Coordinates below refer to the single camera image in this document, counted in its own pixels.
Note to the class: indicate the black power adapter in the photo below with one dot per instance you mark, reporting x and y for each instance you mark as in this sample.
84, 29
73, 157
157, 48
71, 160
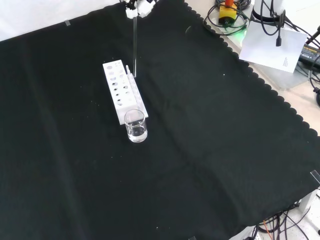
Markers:
310, 53

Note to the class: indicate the clear cloth clip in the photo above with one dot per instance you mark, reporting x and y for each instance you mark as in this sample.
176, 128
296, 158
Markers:
315, 177

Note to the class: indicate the white test tube rack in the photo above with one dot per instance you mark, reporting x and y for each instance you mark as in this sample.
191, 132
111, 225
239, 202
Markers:
117, 95

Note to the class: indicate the small clear glass beaker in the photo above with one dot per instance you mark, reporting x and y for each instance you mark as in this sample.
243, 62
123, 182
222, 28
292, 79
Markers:
136, 130

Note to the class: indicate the black bench cloth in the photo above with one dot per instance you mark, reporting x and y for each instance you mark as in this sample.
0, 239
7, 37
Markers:
175, 150

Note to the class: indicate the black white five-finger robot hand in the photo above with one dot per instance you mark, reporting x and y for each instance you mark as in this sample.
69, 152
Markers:
140, 8

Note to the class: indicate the clear glass rod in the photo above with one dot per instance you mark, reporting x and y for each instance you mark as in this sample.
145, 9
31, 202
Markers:
135, 45

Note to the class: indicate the yellow stop button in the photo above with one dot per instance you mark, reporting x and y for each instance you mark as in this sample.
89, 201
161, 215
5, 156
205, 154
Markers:
227, 13

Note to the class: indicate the clear tape strip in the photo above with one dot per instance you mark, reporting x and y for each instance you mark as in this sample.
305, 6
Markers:
67, 23

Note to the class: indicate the pale white board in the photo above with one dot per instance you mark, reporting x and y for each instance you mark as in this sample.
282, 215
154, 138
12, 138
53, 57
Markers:
272, 52

